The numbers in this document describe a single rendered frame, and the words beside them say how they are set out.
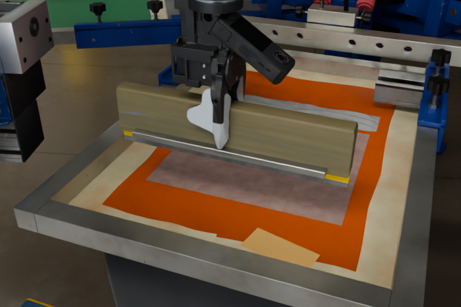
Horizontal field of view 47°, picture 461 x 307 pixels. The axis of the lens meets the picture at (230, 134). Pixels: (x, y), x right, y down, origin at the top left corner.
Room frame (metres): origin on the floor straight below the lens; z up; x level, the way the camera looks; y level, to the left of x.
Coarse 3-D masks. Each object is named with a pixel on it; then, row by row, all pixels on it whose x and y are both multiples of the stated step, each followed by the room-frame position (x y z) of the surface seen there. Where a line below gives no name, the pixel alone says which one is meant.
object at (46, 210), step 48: (96, 144) 0.81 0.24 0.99; (432, 144) 0.81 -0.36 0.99; (48, 192) 0.66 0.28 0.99; (432, 192) 0.66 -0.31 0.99; (96, 240) 0.57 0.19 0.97; (144, 240) 0.55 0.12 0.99; (192, 240) 0.55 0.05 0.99; (240, 288) 0.49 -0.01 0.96; (288, 288) 0.47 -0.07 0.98; (336, 288) 0.46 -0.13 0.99; (384, 288) 0.46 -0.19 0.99
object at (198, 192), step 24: (264, 96) 1.08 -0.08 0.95; (288, 96) 1.08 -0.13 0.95; (144, 168) 0.78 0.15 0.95; (168, 168) 0.78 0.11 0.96; (192, 168) 0.78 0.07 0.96; (216, 168) 0.78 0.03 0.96; (240, 168) 0.78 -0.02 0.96; (120, 192) 0.71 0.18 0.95; (144, 192) 0.71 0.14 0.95; (168, 192) 0.71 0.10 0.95; (192, 192) 0.71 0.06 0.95; (216, 192) 0.71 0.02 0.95; (240, 192) 0.71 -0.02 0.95; (144, 216) 0.65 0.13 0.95; (168, 216) 0.65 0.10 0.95; (192, 216) 0.65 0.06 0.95; (216, 216) 0.65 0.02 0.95
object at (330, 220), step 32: (320, 96) 1.08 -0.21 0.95; (352, 96) 1.08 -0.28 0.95; (384, 128) 0.93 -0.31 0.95; (256, 192) 0.71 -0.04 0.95; (288, 192) 0.71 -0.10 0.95; (320, 192) 0.71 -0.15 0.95; (352, 192) 0.71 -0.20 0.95; (224, 224) 0.63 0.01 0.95; (256, 224) 0.63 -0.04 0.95; (288, 224) 0.63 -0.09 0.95; (320, 224) 0.63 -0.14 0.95; (352, 224) 0.63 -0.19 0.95; (320, 256) 0.56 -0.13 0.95; (352, 256) 0.56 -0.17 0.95
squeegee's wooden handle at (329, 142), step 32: (128, 96) 0.71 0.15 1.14; (160, 96) 0.69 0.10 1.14; (192, 96) 0.68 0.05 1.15; (128, 128) 0.71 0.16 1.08; (160, 128) 0.69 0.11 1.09; (192, 128) 0.67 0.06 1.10; (256, 128) 0.63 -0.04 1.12; (288, 128) 0.62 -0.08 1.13; (320, 128) 0.60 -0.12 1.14; (352, 128) 0.59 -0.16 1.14; (320, 160) 0.60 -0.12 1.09; (352, 160) 0.60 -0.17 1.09
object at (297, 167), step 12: (132, 132) 0.69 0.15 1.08; (144, 132) 0.69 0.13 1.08; (156, 132) 0.69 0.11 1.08; (168, 144) 0.67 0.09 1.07; (180, 144) 0.66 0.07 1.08; (192, 144) 0.66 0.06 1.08; (204, 144) 0.66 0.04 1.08; (228, 156) 0.63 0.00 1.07; (240, 156) 0.63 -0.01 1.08; (252, 156) 0.62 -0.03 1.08; (264, 156) 0.62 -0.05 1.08; (276, 168) 0.61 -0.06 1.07; (288, 168) 0.60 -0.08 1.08; (300, 168) 0.60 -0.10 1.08; (312, 168) 0.60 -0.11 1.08; (324, 168) 0.60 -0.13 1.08
